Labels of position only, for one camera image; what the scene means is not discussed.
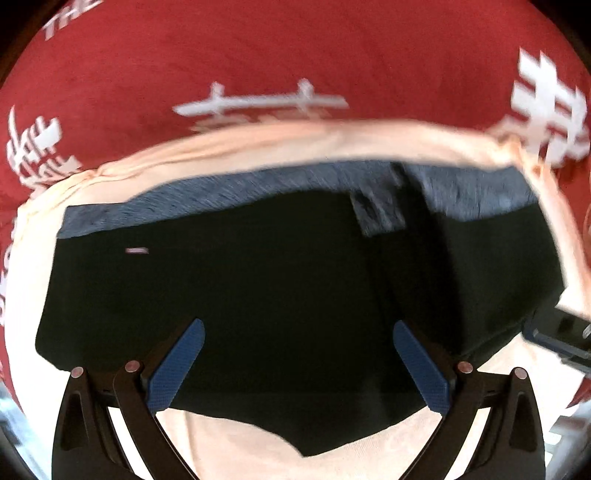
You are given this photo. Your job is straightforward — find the red printed blanket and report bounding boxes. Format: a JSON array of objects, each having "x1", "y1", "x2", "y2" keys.
[{"x1": 0, "y1": 0, "x2": 591, "y2": 416}]

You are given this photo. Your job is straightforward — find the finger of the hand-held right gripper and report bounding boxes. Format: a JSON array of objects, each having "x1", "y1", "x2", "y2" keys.
[{"x1": 521, "y1": 306, "x2": 591, "y2": 371}]

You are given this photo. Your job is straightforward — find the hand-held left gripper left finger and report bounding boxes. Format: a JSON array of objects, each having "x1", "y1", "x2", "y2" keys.
[{"x1": 51, "y1": 318, "x2": 206, "y2": 480}]

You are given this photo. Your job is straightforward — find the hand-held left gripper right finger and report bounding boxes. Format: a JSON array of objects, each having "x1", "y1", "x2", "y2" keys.
[{"x1": 392, "y1": 320, "x2": 548, "y2": 480}]

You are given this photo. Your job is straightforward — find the black pants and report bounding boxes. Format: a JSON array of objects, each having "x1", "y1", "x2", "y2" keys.
[{"x1": 36, "y1": 161, "x2": 567, "y2": 457}]

